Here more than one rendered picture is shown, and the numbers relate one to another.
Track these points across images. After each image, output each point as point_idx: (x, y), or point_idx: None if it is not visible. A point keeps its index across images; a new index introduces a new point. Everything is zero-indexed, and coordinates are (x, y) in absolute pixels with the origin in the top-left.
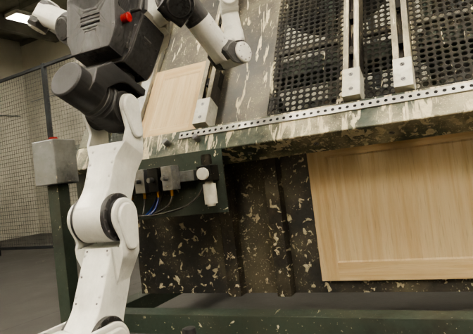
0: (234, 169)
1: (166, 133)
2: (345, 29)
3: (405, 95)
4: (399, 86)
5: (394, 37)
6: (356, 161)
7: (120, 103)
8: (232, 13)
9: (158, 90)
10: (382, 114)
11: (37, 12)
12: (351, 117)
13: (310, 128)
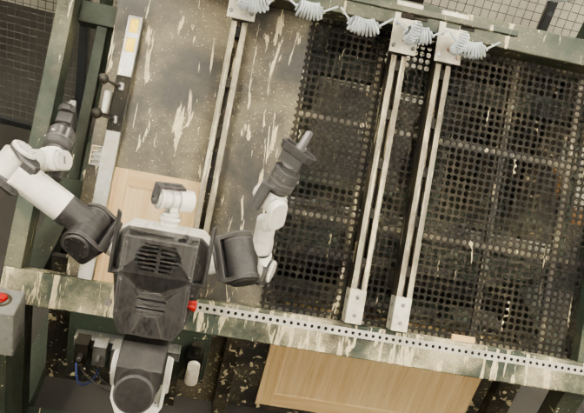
0: None
1: None
2: (362, 232)
3: (396, 338)
4: (394, 330)
5: (403, 269)
6: None
7: (165, 379)
8: (271, 232)
9: (121, 202)
10: (373, 349)
11: (21, 187)
12: (347, 343)
13: (308, 343)
